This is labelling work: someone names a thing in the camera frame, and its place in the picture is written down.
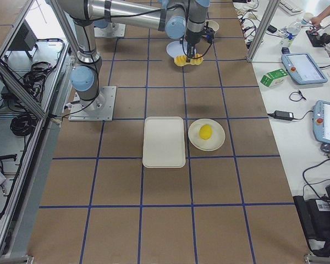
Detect aluminium frame post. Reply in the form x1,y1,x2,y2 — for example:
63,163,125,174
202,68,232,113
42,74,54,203
246,0,280,62

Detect plastic water bottle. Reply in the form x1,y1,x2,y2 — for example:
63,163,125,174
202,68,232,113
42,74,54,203
280,18,302,48

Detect near teach pendant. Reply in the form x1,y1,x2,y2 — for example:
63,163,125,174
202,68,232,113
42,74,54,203
312,100,330,144

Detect cream round plate with lemon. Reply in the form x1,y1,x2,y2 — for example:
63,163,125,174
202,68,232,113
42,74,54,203
188,119,226,151

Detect teach pendant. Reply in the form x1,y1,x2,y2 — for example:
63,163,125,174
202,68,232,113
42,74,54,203
281,53,328,85
312,100,330,144

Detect yellow lemon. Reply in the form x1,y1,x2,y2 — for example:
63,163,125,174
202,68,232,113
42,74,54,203
199,124,212,140

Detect person hand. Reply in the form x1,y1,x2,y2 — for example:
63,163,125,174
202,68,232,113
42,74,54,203
310,16,322,28

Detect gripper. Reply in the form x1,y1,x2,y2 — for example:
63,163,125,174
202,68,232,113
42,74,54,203
185,20,205,58

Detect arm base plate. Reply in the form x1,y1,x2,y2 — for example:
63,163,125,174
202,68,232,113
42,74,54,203
94,23,126,39
68,86,117,122

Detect black power adapter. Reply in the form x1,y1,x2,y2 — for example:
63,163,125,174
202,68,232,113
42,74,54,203
273,111,294,121

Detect blue plate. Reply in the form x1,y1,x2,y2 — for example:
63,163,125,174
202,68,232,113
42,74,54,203
166,41,187,58

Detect green white box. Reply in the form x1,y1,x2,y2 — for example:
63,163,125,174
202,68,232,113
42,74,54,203
260,68,288,87

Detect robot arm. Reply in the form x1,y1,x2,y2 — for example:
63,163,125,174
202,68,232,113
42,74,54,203
58,1,210,112

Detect cream bowl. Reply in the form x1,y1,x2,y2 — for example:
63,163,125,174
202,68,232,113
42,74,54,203
207,20,219,32

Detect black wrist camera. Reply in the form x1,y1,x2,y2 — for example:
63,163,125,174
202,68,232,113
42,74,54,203
203,26,215,44

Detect white rectangular tray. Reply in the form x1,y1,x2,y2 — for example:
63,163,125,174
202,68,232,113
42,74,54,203
142,117,186,168

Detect far teach pendant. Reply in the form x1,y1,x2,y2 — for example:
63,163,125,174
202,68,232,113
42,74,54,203
281,53,328,85

